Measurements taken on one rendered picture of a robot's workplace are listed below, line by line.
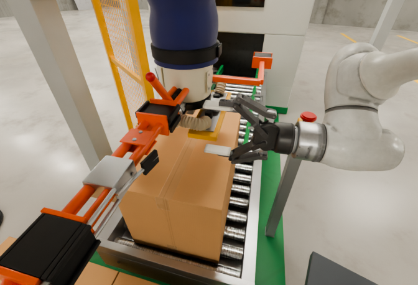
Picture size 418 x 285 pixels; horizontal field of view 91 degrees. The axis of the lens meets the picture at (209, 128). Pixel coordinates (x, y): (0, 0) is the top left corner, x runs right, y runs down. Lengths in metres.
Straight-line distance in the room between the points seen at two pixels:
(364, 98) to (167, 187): 0.61
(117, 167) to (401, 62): 0.54
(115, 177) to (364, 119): 0.50
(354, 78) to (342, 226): 1.61
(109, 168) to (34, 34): 1.27
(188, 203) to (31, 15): 1.30
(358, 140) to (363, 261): 1.50
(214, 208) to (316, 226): 1.33
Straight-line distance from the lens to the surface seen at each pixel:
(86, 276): 1.16
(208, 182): 0.76
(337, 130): 0.51
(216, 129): 0.69
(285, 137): 0.48
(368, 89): 0.52
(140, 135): 0.49
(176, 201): 0.72
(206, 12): 0.65
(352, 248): 1.96
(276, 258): 1.71
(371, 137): 0.52
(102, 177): 0.42
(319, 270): 0.91
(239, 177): 1.32
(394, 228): 2.24
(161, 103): 0.59
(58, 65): 1.60
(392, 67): 0.51
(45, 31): 1.56
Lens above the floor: 1.54
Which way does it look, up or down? 36 degrees down
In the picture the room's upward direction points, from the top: straight up
